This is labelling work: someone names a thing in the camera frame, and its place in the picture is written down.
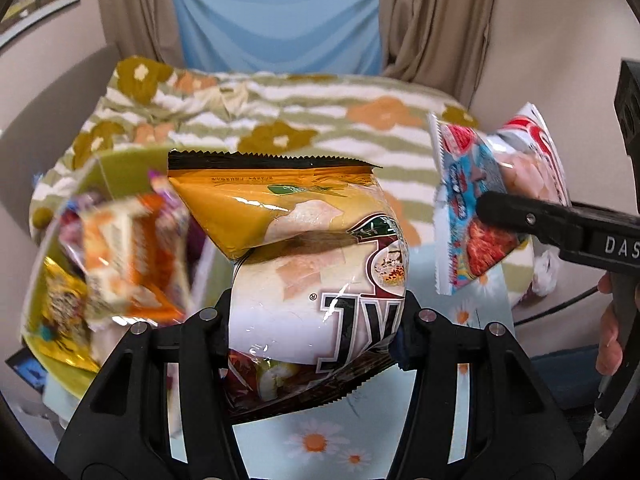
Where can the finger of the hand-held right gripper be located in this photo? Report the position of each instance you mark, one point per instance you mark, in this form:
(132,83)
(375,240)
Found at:
(505,207)

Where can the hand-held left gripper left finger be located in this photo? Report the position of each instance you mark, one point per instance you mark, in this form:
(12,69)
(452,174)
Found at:
(220,340)

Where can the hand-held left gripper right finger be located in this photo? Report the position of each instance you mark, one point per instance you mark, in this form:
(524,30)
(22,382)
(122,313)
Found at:
(402,350)

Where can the blue red snack packet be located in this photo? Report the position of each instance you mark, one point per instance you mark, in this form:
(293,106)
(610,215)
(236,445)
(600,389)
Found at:
(465,170)

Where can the yellow and brown snack packet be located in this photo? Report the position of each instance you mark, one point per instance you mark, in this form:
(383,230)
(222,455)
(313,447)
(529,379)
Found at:
(300,270)

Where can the orange and white snack packet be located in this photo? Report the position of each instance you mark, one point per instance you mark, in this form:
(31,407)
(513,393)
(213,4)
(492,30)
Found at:
(130,260)

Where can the gold snack packet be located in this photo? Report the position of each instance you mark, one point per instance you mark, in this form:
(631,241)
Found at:
(62,310)

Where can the purple cartoon snack packet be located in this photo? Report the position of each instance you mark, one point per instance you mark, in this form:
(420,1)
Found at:
(160,182)

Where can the yellow-green cardboard box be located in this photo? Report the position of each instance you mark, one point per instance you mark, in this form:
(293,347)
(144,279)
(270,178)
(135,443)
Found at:
(130,170)

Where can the person's right hand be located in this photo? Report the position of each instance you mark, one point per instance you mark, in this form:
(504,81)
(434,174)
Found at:
(609,345)

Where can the crumpled white tissue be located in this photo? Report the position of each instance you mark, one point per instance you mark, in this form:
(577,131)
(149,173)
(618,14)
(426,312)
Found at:
(542,275)

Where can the daisy print tablecloth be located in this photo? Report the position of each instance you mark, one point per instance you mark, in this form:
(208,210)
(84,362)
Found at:
(370,440)

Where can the dark blue cloth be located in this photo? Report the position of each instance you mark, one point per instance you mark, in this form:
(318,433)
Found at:
(560,375)

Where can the beige curtain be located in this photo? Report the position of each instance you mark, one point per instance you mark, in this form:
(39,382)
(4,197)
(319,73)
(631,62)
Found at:
(440,25)
(140,10)

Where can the dark blue flat object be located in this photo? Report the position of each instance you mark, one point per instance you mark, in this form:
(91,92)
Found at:
(27,370)

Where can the floral striped blanket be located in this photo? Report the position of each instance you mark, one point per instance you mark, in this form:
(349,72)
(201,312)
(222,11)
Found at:
(325,120)

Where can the light blue window cloth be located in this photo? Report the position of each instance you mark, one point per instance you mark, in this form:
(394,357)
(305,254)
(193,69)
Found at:
(275,25)

